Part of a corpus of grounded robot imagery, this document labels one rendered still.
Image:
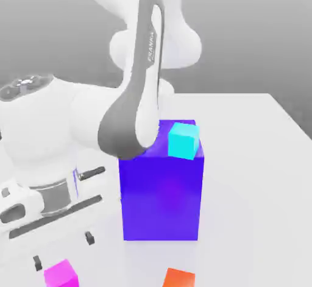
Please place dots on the small cyan cube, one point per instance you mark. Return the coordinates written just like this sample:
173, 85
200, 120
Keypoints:
181, 142

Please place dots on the large blue box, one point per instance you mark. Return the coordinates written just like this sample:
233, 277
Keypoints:
160, 199

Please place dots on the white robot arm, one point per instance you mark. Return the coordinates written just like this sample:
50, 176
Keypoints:
48, 121

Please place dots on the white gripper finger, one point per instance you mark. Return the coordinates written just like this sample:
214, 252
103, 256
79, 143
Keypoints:
37, 263
89, 238

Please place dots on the small magenta cube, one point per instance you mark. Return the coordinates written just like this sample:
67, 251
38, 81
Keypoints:
61, 276

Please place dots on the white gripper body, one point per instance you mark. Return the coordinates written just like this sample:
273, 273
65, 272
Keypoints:
61, 223

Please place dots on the small orange cube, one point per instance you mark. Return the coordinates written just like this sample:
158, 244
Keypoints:
179, 279

